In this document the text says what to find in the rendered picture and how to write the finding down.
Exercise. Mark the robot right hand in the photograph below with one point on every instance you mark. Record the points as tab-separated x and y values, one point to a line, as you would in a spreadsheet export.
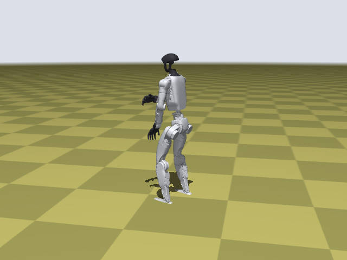
149	98

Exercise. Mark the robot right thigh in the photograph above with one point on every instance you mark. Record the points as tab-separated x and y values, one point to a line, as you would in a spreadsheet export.
178	145

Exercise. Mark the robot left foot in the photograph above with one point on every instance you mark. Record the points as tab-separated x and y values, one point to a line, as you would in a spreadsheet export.
162	200

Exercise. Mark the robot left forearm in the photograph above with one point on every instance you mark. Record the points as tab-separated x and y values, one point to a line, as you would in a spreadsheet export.
159	116

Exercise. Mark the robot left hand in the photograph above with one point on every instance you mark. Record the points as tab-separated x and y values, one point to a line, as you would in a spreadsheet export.
153	131

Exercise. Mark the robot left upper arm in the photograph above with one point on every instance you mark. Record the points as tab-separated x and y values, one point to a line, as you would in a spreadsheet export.
164	85

